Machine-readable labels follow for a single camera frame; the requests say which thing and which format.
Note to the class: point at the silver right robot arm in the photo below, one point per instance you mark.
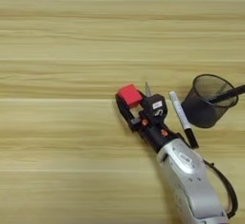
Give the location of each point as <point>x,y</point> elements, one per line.
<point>191,180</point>

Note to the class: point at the black mesh pen cup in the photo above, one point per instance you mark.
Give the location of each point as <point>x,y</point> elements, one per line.
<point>197,113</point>

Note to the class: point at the white marker with black cap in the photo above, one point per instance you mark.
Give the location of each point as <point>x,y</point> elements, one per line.
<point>178,111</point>

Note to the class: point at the red cube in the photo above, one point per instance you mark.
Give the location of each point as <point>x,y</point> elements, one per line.
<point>129,95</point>

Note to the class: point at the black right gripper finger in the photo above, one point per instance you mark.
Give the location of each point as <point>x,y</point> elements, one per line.
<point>142,95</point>
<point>122,111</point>

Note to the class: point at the black pen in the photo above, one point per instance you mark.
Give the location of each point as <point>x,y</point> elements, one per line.
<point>228,94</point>

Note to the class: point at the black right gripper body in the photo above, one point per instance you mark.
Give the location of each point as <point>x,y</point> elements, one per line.
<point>156,137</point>

